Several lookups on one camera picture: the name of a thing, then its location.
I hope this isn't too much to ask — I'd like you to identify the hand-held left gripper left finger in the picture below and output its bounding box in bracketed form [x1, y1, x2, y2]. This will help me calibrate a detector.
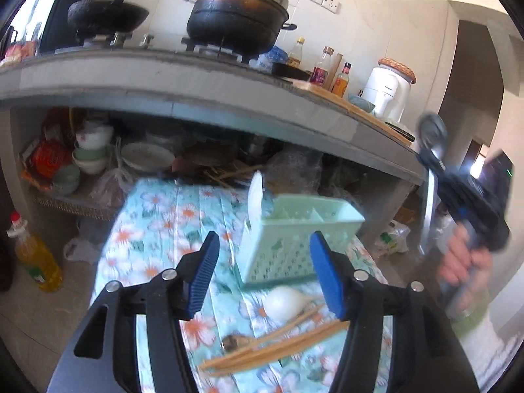
[46, 230, 222, 393]

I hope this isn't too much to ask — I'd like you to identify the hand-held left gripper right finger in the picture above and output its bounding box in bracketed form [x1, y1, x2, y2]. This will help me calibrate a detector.
[309, 231, 481, 393]

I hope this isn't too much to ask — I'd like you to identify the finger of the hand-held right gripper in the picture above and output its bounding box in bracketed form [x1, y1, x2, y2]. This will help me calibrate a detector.
[417, 148, 453, 185]

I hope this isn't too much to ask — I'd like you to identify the metal spoon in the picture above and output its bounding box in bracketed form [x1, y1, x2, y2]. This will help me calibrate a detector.
[221, 333, 254, 353]
[415, 112, 449, 256]

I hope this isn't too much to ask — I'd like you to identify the green plastic utensil basket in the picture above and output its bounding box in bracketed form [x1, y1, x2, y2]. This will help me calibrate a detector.
[237, 194, 366, 289]

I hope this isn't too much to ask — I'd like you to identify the person's right forearm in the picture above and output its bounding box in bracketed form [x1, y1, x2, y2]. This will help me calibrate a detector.
[452, 315, 516, 393]

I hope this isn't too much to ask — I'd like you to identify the person's right hand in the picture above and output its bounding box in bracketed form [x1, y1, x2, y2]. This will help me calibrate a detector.
[437, 225, 492, 293]

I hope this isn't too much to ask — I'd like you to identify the cardboard box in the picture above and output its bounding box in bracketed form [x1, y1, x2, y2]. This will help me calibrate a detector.
[395, 205, 418, 224]

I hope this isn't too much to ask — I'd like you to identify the floral quilted blanket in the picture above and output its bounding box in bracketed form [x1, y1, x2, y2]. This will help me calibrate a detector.
[89, 178, 394, 393]

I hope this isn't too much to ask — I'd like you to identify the plastic bag with packages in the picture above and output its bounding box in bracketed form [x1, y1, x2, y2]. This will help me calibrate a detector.
[374, 221, 411, 258]

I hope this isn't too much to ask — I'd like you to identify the white kitchen appliance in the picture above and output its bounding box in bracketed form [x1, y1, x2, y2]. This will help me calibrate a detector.
[362, 65, 411, 121]

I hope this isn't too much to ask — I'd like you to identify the light green dish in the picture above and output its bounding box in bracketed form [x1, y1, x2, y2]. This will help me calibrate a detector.
[348, 94, 376, 114]

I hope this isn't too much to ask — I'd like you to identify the white flat spoon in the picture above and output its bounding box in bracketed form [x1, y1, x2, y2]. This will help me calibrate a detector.
[248, 171, 265, 224]

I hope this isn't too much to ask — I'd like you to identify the woven straw trivet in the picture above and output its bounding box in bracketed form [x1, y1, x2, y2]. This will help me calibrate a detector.
[377, 57, 417, 84]

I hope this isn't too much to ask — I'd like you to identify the crumpled clear plastic bag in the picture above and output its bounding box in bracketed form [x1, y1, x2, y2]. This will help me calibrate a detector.
[266, 147, 324, 197]

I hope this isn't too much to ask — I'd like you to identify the brown pan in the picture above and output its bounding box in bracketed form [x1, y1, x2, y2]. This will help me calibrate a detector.
[184, 143, 238, 169]

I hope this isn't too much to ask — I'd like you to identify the orange label sauce bottle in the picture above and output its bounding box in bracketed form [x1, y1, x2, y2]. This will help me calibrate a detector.
[331, 62, 353, 97]

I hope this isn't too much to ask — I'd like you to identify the white plastic bag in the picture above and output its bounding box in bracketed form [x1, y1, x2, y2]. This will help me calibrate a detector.
[63, 235, 105, 263]

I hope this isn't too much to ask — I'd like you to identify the white plate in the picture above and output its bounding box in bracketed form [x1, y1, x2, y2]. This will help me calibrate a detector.
[121, 142, 176, 173]

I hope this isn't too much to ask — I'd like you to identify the wooden rolling pin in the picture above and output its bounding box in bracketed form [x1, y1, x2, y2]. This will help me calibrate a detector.
[325, 52, 344, 91]

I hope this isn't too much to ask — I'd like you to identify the red label glass bottle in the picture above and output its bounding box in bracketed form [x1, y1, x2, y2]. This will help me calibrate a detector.
[311, 46, 334, 87]

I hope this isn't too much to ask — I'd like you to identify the yellow cooking oil bottle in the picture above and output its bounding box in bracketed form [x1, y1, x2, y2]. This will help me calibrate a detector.
[6, 212, 64, 293]

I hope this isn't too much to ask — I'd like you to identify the pale green bowl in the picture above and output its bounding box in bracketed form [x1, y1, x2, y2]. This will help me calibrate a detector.
[52, 164, 81, 196]

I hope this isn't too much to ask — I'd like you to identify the black flat tray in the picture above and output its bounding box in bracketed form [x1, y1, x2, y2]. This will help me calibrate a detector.
[272, 62, 312, 83]

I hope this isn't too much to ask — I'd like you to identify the yellow cap sauce bottle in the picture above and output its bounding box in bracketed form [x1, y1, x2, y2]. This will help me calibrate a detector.
[287, 37, 307, 68]

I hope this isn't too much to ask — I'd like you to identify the white floral bowl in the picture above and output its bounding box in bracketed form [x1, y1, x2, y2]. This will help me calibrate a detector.
[76, 125, 114, 150]

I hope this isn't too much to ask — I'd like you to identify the grey concrete counter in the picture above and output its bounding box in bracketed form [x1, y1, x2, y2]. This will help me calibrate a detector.
[0, 47, 428, 254]

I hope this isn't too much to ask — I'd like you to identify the blue white packet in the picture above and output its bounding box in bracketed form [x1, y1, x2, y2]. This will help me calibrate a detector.
[250, 46, 289, 70]

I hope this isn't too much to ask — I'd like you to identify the red snack packet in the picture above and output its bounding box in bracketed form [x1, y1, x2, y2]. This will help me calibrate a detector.
[20, 139, 74, 191]

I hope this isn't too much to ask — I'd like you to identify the black cooking pot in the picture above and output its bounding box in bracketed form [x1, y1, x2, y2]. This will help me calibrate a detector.
[180, 0, 297, 56]

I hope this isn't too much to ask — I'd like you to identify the gas stove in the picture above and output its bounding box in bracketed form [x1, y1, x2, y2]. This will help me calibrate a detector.
[53, 33, 254, 65]

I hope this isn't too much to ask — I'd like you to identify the black wok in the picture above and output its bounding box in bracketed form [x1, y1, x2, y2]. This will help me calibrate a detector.
[67, 0, 150, 35]

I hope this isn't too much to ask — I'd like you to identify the red white cloth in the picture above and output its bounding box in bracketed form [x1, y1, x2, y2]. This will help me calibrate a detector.
[4, 41, 39, 66]

